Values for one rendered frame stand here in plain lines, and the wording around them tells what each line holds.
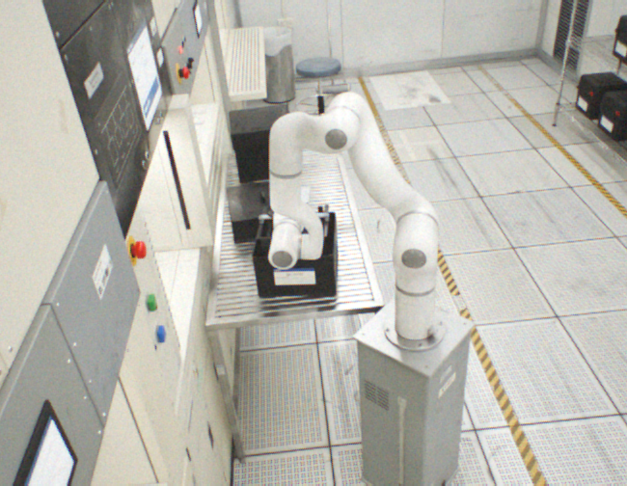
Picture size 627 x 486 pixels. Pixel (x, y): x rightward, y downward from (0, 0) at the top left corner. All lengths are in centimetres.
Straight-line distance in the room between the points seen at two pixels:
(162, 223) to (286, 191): 65
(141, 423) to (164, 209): 93
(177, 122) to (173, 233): 42
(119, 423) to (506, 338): 208
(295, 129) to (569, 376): 186
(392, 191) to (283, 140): 31
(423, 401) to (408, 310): 29
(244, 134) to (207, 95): 83
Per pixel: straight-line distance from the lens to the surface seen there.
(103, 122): 126
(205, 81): 343
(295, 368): 285
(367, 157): 154
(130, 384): 128
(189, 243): 216
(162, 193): 207
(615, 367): 302
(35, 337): 85
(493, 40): 652
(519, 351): 298
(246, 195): 246
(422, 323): 181
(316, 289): 202
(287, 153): 156
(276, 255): 171
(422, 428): 197
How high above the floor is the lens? 206
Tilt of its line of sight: 34 degrees down
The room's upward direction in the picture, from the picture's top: 5 degrees counter-clockwise
